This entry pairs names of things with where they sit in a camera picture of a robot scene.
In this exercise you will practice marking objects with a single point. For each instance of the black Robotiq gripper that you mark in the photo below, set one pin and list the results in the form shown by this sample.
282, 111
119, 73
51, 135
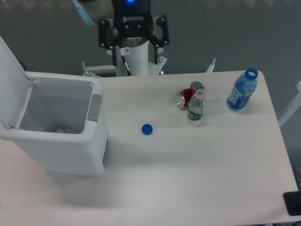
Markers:
131, 18

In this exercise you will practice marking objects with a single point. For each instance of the white trash can lid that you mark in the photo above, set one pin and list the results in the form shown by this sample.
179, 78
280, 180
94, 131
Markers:
15, 88

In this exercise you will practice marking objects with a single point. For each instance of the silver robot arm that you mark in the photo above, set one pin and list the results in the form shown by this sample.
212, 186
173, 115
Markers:
94, 10

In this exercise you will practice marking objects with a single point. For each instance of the crushed red soda can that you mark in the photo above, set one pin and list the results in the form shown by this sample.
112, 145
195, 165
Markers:
183, 98

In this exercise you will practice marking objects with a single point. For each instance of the clear white bottle cap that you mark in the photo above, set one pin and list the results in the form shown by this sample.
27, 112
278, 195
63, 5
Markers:
165, 114

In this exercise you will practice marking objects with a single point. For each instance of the blue bottle cap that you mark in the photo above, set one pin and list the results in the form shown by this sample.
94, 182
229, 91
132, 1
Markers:
147, 129

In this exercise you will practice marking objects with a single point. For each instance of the white plastic trash can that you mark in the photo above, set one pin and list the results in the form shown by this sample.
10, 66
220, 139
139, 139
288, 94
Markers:
64, 127

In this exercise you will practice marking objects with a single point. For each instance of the clear green-label water bottle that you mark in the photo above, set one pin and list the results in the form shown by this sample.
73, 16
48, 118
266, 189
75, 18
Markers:
196, 105

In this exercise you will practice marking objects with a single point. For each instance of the blue drink bottle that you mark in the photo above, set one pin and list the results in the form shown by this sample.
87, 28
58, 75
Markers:
244, 87

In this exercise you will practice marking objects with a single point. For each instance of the white furniture leg right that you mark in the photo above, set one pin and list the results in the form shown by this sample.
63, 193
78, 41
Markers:
291, 108

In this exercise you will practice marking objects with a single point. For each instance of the black device at edge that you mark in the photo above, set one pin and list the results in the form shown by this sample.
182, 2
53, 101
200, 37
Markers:
293, 203

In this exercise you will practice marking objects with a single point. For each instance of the white metal base frame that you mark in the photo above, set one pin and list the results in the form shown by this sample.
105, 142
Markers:
94, 71

